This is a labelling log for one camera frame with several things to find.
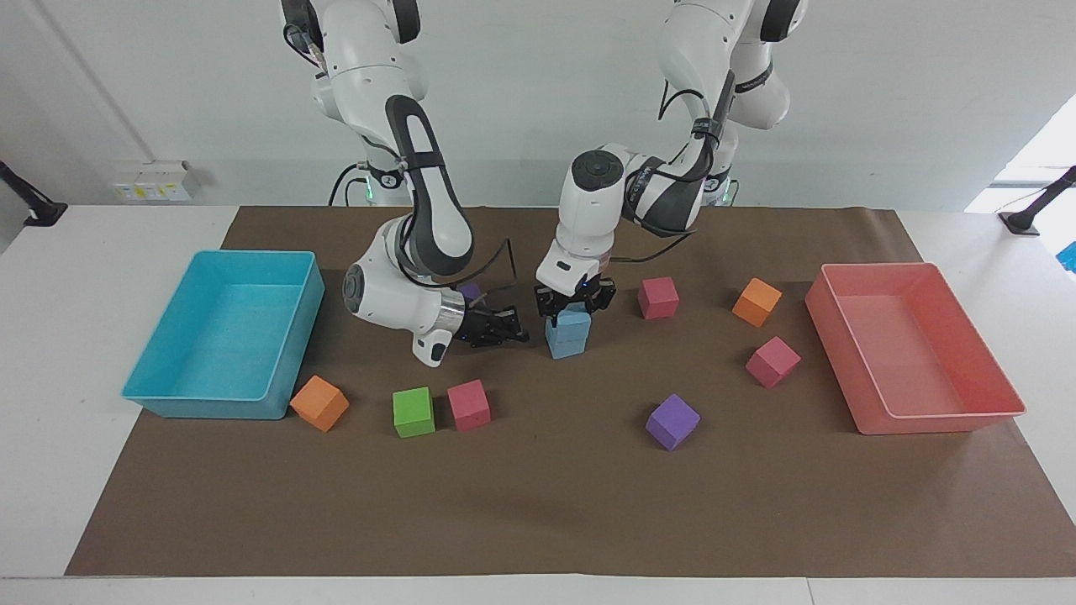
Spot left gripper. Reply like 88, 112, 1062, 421
535, 276, 618, 329

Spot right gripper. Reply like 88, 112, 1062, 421
460, 304, 531, 350

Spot pink foam block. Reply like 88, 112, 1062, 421
447, 380, 492, 433
745, 336, 802, 390
637, 276, 680, 321

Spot green foam block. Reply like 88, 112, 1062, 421
393, 387, 436, 439

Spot orange foam block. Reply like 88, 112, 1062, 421
290, 375, 350, 433
731, 277, 783, 329

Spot cyan plastic bin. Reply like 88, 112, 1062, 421
122, 250, 326, 420

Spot pink plastic bin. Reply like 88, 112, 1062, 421
804, 262, 1027, 436

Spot black stand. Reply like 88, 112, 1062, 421
0, 160, 69, 228
998, 166, 1076, 237

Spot black cable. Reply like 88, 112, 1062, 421
327, 162, 372, 208
612, 80, 725, 265
437, 238, 518, 312

